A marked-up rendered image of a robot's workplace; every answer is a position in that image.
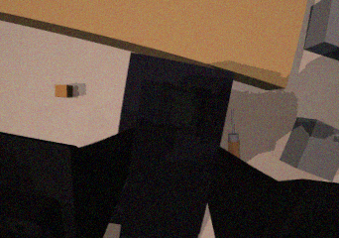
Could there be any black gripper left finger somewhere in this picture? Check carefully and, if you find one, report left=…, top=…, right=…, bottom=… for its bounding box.
left=0, top=127, right=136, bottom=238

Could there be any small orange cube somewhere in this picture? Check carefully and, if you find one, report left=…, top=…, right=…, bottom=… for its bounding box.
left=55, top=84, right=72, bottom=98

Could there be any tan wooden floor panel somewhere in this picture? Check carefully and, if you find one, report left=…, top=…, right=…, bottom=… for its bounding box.
left=0, top=0, right=307, bottom=90

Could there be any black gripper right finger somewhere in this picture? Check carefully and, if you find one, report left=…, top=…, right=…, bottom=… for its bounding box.
left=207, top=146, right=339, bottom=238

